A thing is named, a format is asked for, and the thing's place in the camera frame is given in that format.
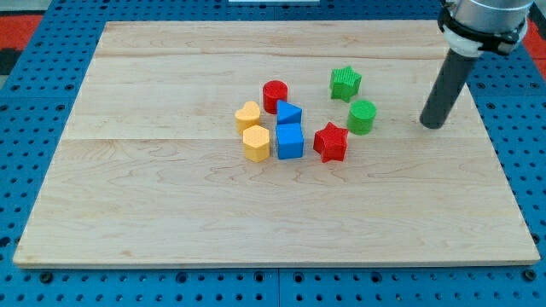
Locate blue triangle block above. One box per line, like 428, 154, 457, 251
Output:
276, 100, 302, 125

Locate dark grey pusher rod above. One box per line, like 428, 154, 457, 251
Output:
419, 49, 477, 130

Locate green cylinder block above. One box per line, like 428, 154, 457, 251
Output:
347, 100, 377, 136

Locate blue cube block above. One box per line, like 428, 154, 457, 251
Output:
276, 123, 304, 159

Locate red star block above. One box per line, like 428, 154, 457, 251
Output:
313, 122, 349, 163

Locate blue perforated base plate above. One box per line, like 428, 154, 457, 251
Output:
1, 0, 545, 306

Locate red cylinder block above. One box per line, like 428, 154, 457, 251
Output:
262, 80, 288, 114

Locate yellow heart block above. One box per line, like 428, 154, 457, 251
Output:
235, 101, 261, 134

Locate green star block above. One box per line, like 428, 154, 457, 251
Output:
329, 66, 362, 102

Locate light wooden board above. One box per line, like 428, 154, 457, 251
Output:
13, 20, 540, 269

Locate yellow hexagon block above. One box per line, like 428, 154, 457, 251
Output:
242, 125, 270, 162

